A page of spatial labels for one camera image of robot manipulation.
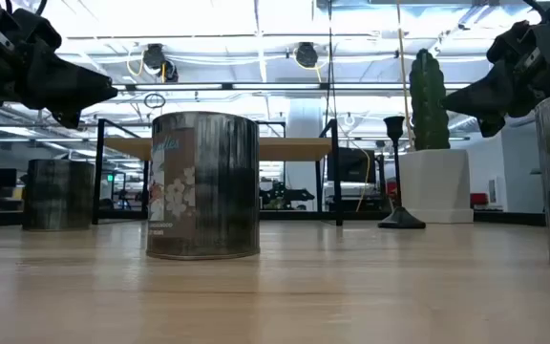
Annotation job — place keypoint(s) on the white plant pot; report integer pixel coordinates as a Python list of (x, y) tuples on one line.
[(442, 186)]

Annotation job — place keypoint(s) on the green cactus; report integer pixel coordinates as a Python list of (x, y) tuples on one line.
[(429, 105)]

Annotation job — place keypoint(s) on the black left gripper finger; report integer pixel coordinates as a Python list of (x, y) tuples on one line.
[(72, 118), (65, 83)]

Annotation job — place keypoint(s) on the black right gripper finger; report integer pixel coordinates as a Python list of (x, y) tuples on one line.
[(491, 125), (487, 98)]

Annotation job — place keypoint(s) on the black background robot arm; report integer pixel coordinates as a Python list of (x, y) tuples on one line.
[(287, 196)]

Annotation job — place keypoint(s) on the wooden shelf with black legs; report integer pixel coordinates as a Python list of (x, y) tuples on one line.
[(294, 149)]

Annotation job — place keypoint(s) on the red box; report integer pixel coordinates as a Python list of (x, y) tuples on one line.
[(478, 199)]

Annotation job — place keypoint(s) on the black television screen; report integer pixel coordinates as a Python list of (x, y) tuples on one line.
[(351, 165)]

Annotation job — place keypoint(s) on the candle tin with grey wax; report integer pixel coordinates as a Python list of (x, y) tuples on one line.
[(217, 191)]

